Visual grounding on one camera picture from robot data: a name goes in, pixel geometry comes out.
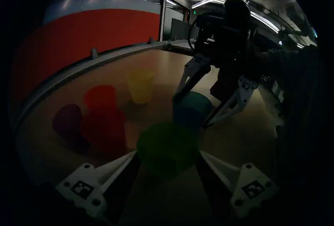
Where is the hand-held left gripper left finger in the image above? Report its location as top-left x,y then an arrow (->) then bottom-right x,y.
55,150 -> 144,224

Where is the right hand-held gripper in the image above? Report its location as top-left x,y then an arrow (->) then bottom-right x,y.
173,0 -> 262,129

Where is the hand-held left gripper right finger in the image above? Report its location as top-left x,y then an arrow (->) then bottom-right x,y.
195,152 -> 280,221

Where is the blue plastic cup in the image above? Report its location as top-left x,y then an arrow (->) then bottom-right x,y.
172,91 -> 213,133

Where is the green plastic cup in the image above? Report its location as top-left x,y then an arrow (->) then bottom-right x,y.
137,122 -> 201,180

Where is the red plastic cup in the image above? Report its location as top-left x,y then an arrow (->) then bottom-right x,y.
80,110 -> 128,157

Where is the purple plastic cup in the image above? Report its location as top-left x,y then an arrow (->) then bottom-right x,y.
53,104 -> 85,144

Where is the yellow plastic cup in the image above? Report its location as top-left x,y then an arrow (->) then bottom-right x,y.
127,69 -> 155,104

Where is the orange plastic cup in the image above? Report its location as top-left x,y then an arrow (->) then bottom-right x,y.
84,85 -> 117,115

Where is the red desk screen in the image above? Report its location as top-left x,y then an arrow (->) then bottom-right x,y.
10,8 -> 195,125

